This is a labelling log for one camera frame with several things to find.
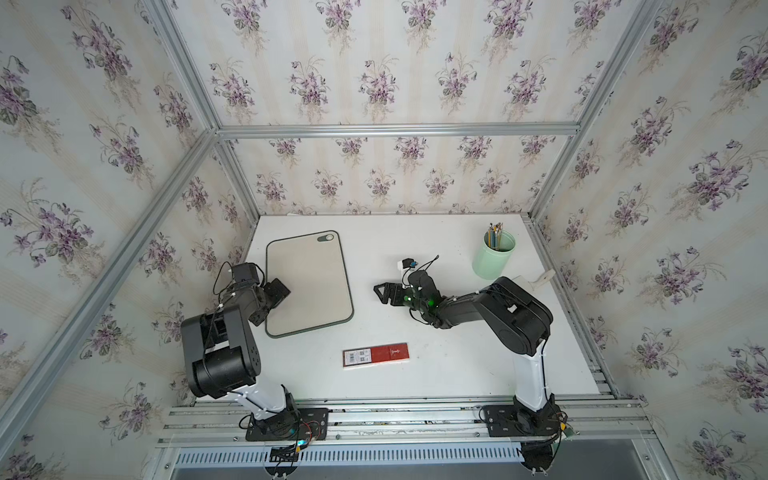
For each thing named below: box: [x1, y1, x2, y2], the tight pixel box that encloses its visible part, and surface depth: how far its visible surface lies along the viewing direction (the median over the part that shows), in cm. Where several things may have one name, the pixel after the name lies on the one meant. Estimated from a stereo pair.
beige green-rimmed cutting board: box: [265, 230, 355, 338], surface depth 106 cm
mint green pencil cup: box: [472, 230, 516, 281], surface depth 99 cm
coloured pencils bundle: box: [487, 222, 504, 250], surface depth 95 cm
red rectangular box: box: [342, 342, 410, 370], surface depth 85 cm
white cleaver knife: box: [512, 270, 556, 297], surface depth 103 cm
